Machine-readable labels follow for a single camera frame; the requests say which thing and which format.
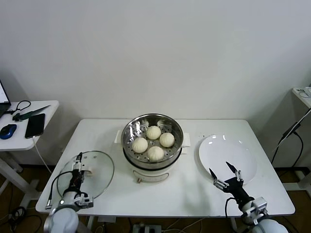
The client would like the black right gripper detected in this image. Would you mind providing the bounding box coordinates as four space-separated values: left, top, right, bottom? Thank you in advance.
208 161 255 204

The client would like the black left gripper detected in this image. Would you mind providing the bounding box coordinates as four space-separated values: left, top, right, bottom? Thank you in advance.
69 152 85 194

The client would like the glass lid with white handle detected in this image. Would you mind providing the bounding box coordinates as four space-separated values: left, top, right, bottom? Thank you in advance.
56 150 115 200

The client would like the white steamed baozi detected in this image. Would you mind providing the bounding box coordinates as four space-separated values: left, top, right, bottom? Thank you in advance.
146 125 161 140
132 137 148 153
159 133 175 148
147 145 165 163

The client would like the stainless steel steamer basket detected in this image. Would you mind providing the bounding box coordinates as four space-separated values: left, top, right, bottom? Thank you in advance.
114 113 191 169

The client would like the white round plate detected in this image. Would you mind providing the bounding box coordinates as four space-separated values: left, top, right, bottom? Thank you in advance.
198 134 258 186

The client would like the black smartphone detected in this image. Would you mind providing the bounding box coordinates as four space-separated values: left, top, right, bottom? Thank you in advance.
24 113 46 139

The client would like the white side table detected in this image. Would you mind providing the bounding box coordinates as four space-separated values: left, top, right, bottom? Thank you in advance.
0 100 59 209

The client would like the green circuit board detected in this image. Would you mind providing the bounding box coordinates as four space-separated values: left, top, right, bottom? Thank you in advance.
12 104 52 122

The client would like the blue computer mouse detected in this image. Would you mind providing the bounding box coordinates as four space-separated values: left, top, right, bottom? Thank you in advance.
0 124 17 140

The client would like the black laptop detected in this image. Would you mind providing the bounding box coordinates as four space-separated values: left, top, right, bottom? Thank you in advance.
0 80 12 117

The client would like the grey floor power strip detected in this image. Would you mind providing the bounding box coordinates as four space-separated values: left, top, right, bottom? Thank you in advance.
132 223 162 233

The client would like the white shelf with clutter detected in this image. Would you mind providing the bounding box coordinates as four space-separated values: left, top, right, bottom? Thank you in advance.
291 86 311 109

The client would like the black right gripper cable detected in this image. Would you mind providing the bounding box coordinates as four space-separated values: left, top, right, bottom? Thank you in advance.
225 197 243 219

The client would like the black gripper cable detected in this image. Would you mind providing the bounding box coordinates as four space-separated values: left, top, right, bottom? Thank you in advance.
45 169 73 211
225 197 243 219

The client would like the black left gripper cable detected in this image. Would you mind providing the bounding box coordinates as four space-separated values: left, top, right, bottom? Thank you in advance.
45 169 73 211

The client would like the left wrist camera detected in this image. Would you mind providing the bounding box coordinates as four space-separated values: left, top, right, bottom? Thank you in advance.
74 193 95 209

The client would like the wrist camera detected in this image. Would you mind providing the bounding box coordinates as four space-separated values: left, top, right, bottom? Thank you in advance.
240 197 270 224
74 193 95 209

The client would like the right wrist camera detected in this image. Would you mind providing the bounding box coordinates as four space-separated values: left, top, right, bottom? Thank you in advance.
240 197 270 224

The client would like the white charging cable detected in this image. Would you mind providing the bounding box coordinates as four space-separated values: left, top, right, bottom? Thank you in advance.
31 135 52 174

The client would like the black floor cable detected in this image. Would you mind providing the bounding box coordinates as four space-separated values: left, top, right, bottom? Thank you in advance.
7 206 42 233

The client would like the black looped cable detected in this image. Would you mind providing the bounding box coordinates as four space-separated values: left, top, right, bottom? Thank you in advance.
6 100 32 116

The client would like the black wall cable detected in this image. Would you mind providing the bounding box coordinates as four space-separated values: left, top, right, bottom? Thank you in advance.
271 121 304 166

